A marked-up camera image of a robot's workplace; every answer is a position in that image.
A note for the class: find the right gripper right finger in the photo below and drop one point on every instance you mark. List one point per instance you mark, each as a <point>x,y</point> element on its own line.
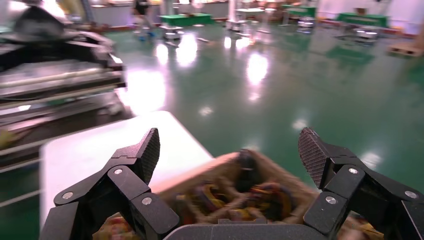
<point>357,195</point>

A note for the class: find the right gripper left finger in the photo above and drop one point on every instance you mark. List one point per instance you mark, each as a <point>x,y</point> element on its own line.
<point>126,185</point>

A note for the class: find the brown cardboard divider box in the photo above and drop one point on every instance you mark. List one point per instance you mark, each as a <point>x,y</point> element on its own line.
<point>285,172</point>

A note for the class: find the grey conveyor machine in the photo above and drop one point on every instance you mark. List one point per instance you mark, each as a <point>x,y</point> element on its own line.
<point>49,82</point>

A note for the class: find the wooden pallet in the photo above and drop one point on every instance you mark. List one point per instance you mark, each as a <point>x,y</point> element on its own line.
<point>405,49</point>

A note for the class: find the green table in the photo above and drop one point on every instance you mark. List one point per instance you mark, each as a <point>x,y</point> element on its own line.
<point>299,10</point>
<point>185,19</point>
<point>361,19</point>

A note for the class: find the person in dark clothes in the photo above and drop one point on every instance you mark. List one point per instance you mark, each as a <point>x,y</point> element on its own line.
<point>142,8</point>

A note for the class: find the white table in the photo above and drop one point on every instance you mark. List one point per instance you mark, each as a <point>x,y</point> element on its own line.
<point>255,11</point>

